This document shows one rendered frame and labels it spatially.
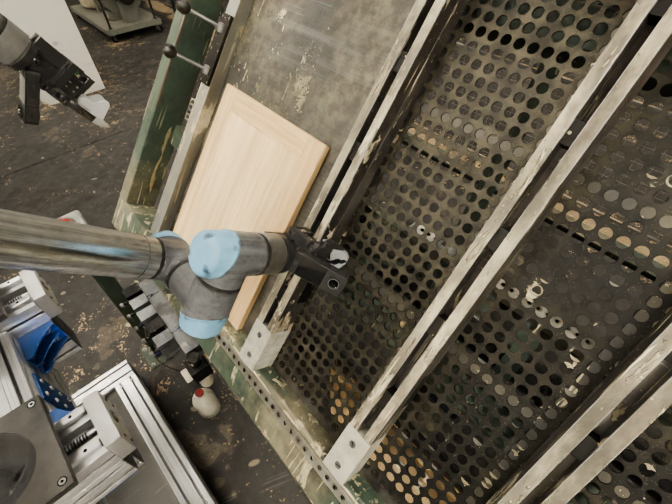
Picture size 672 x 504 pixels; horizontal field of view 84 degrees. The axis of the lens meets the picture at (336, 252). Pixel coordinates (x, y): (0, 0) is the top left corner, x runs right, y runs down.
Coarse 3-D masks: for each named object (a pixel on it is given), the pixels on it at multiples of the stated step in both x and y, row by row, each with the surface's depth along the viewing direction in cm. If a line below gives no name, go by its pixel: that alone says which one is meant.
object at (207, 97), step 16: (240, 0) 103; (240, 16) 105; (240, 32) 108; (224, 48) 107; (224, 64) 110; (224, 80) 113; (208, 96) 112; (192, 112) 116; (208, 112) 115; (192, 128) 116; (192, 144) 118; (176, 160) 121; (192, 160) 121; (176, 176) 121; (176, 192) 123; (160, 208) 126; (176, 208) 127; (160, 224) 126
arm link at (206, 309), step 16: (176, 272) 64; (192, 272) 64; (176, 288) 63; (192, 288) 61; (208, 288) 59; (240, 288) 62; (192, 304) 61; (208, 304) 60; (224, 304) 61; (192, 320) 61; (208, 320) 61; (224, 320) 63; (208, 336) 63
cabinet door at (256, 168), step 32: (224, 96) 110; (224, 128) 110; (256, 128) 102; (288, 128) 95; (224, 160) 110; (256, 160) 102; (288, 160) 95; (320, 160) 89; (192, 192) 119; (224, 192) 110; (256, 192) 102; (288, 192) 95; (192, 224) 120; (224, 224) 110; (256, 224) 102; (288, 224) 95; (256, 288) 101
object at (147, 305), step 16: (128, 288) 132; (144, 288) 135; (144, 304) 128; (160, 304) 130; (144, 320) 123; (160, 320) 123; (176, 320) 126; (160, 336) 119; (176, 336) 122; (192, 336) 122; (160, 352) 133; (176, 352) 124; (192, 352) 113; (192, 368) 114; (208, 368) 116; (208, 384) 122
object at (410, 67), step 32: (416, 0) 69; (448, 0) 66; (416, 32) 71; (448, 32) 71; (384, 64) 73; (416, 64) 70; (384, 96) 75; (416, 96) 76; (352, 128) 77; (384, 128) 75; (352, 160) 78; (320, 192) 82; (352, 192) 80; (320, 224) 82; (288, 288) 87; (256, 320) 93; (288, 320) 92; (256, 352) 93
